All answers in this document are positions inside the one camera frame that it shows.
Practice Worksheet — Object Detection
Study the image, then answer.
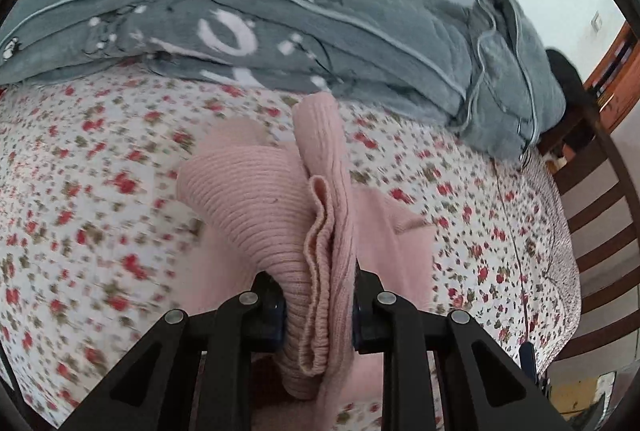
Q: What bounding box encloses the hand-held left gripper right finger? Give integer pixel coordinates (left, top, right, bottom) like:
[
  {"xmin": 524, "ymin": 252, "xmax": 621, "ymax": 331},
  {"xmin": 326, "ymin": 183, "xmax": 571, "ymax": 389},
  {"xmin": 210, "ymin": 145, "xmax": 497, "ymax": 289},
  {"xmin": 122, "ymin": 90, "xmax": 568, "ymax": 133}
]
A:
[{"xmin": 351, "ymin": 261, "xmax": 576, "ymax": 431}]

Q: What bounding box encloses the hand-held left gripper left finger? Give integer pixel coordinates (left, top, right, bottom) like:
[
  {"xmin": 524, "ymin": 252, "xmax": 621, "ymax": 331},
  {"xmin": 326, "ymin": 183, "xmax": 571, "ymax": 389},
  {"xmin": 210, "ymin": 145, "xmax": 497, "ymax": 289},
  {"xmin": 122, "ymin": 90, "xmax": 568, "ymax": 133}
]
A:
[{"xmin": 59, "ymin": 272, "xmax": 287, "ymax": 431}]

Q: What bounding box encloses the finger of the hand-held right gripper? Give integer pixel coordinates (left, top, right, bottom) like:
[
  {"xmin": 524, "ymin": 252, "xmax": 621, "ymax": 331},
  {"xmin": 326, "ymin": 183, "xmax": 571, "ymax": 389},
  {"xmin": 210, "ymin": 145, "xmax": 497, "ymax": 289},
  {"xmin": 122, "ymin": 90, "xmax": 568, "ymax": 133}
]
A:
[{"xmin": 519, "ymin": 342, "xmax": 538, "ymax": 379}]

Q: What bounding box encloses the pink knit sweater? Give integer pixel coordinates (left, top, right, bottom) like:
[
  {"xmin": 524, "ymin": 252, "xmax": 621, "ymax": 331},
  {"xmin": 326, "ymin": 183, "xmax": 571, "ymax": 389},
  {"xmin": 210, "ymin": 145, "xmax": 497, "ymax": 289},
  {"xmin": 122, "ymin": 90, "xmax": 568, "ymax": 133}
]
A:
[{"xmin": 176, "ymin": 92, "xmax": 437, "ymax": 431}]

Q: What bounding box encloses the floral bed sheet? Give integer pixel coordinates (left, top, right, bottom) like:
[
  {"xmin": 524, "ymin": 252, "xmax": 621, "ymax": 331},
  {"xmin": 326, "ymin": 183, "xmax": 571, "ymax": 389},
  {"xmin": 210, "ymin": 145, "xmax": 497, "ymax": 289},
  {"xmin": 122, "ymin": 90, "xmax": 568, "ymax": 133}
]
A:
[{"xmin": 0, "ymin": 64, "xmax": 582, "ymax": 431}]

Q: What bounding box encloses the dark cloth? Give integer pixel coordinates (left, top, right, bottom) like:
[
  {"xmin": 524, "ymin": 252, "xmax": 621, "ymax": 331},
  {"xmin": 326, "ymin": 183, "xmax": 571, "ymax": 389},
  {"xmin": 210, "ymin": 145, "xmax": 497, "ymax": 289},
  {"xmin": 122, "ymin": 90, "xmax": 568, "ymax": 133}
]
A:
[{"xmin": 544, "ymin": 48, "xmax": 598, "ymax": 152}]

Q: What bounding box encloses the grey printed blanket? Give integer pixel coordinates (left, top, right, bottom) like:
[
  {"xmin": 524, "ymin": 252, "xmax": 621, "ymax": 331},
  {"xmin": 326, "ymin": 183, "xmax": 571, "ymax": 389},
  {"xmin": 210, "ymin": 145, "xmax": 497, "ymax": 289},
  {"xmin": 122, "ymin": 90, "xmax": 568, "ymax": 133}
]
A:
[{"xmin": 0, "ymin": 0, "xmax": 567, "ymax": 162}]

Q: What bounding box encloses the brown wooden door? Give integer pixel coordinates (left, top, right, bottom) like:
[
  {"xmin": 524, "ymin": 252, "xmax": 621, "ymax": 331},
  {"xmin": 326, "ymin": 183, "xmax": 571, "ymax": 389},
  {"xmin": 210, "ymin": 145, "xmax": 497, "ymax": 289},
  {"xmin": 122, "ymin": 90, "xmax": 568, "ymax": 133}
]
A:
[{"xmin": 582, "ymin": 21, "xmax": 640, "ymax": 134}]

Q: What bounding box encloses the dark wooden bed frame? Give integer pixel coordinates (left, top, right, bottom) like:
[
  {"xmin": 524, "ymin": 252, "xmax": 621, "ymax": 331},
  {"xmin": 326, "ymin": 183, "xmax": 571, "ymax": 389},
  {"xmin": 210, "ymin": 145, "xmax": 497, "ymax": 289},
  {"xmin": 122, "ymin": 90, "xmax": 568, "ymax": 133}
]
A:
[{"xmin": 537, "ymin": 108, "xmax": 640, "ymax": 364}]

